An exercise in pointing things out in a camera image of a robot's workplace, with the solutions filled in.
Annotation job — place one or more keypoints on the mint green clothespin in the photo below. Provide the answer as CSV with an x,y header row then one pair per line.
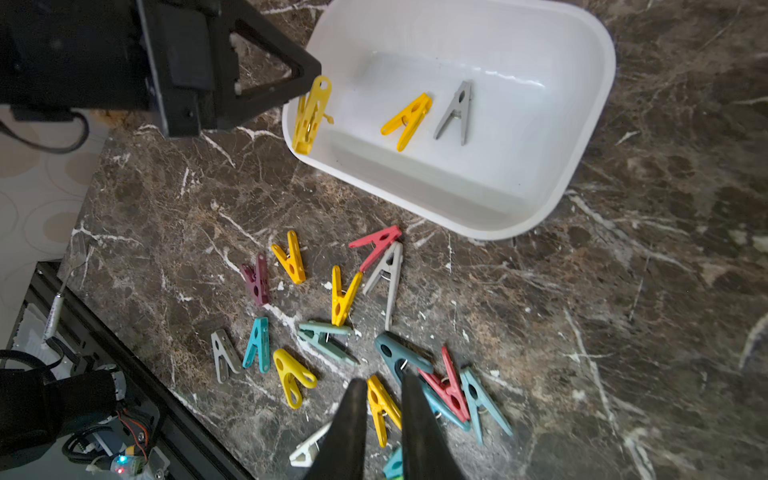
x,y
320,336

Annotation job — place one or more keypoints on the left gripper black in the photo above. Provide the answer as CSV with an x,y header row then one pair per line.
x,y
148,56

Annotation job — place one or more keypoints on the teal clothespin left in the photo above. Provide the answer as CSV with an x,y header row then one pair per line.
x,y
258,346

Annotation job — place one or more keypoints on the red clothespin near box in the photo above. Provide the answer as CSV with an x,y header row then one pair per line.
x,y
380,240

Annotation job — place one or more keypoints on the red clothespin in cluster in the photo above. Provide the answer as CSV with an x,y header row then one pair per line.
x,y
449,389

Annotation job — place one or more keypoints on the white plastic storage box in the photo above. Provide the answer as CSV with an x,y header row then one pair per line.
x,y
470,114

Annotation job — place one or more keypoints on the maroon clothespin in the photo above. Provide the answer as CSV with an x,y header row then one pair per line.
x,y
256,280

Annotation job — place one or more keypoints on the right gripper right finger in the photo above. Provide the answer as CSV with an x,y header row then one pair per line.
x,y
426,454

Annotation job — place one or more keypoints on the teal clothespin cluster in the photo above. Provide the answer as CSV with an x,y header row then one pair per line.
x,y
394,468
438,406

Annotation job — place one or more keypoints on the dark teal clothespin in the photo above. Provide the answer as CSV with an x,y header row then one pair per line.
x,y
397,356

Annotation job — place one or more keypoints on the light teal clothespin right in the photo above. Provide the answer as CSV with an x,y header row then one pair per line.
x,y
478,398

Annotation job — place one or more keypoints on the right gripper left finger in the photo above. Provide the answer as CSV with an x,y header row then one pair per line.
x,y
342,453

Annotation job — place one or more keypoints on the orange yellow clothespin cluster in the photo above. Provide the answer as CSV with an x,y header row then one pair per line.
x,y
382,405

